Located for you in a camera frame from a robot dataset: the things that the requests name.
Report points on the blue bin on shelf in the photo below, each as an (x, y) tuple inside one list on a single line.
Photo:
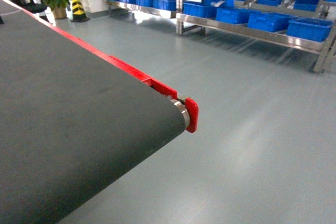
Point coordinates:
[(309, 29)]

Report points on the stainless steel shelf rack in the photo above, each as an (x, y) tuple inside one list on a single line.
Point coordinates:
[(265, 20)]

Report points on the dark conveyor belt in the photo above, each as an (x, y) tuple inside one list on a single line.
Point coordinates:
[(73, 119)]

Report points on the yellow black striped cone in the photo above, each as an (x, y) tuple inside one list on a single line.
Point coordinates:
[(78, 12)]

